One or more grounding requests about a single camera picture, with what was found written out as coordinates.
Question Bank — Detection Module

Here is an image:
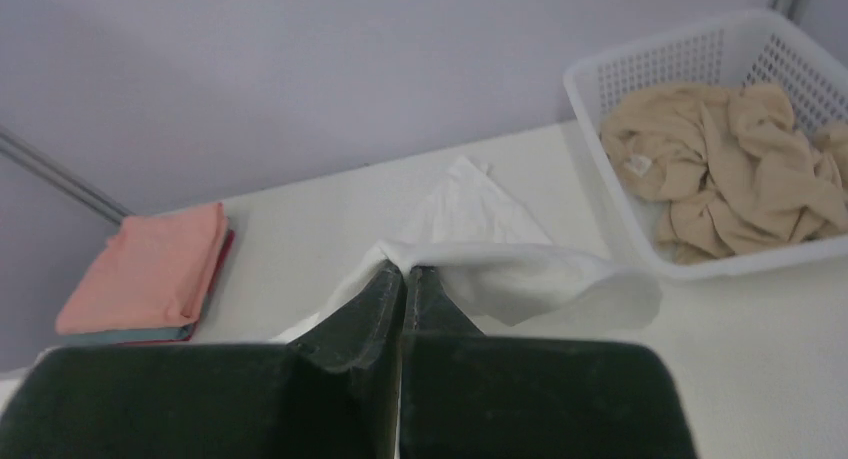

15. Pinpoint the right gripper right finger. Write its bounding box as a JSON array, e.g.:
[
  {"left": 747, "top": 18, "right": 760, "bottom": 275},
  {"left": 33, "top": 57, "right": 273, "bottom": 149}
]
[{"left": 399, "top": 267, "right": 697, "bottom": 458}]

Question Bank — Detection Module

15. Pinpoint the white t-shirt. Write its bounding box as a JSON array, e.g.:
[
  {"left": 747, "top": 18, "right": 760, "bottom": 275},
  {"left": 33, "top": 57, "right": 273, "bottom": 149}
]
[{"left": 274, "top": 156, "right": 662, "bottom": 343}]

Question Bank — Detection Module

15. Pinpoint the folded pink t-shirt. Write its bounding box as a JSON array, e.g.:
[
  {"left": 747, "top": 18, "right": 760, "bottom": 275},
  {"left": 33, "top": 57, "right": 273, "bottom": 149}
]
[{"left": 55, "top": 203, "right": 229, "bottom": 335}]

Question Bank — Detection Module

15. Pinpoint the left aluminium corner post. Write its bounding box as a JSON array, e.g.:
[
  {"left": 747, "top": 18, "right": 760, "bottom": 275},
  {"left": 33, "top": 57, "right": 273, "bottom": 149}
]
[{"left": 1, "top": 127, "right": 131, "bottom": 225}]

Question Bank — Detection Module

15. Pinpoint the white plastic basket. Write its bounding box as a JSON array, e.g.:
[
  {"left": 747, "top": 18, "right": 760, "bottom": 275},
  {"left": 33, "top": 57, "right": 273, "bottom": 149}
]
[{"left": 563, "top": 10, "right": 847, "bottom": 280}]

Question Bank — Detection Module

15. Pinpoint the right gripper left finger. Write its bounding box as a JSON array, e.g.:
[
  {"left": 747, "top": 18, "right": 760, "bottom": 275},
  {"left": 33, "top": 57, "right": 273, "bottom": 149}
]
[{"left": 1, "top": 262, "right": 405, "bottom": 458}]

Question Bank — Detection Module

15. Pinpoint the beige crumpled t-shirt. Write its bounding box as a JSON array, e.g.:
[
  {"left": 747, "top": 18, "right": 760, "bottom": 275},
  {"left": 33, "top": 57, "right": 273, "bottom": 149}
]
[{"left": 600, "top": 83, "right": 847, "bottom": 265}]

